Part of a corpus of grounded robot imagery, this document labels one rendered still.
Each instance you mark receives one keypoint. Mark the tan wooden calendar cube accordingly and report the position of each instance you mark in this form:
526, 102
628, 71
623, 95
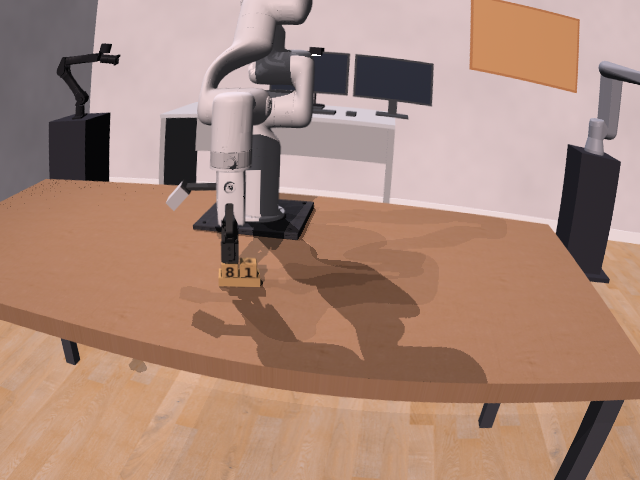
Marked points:
248, 267
229, 269

